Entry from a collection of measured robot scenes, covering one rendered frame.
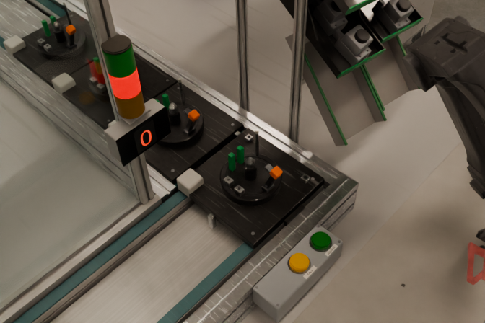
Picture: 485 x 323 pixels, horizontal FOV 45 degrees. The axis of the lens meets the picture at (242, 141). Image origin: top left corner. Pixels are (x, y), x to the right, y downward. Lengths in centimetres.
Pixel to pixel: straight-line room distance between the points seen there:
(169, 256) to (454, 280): 62
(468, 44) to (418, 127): 78
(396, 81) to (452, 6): 219
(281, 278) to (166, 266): 25
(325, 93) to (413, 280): 46
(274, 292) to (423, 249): 39
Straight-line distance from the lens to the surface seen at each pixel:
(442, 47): 91
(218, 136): 142
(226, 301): 118
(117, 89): 104
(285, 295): 119
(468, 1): 375
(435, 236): 143
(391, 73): 152
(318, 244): 123
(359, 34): 123
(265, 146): 140
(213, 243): 130
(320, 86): 132
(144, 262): 130
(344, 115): 140
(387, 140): 159
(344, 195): 133
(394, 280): 135
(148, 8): 206
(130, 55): 99
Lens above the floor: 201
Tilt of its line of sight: 48 degrees down
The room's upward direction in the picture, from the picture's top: 2 degrees counter-clockwise
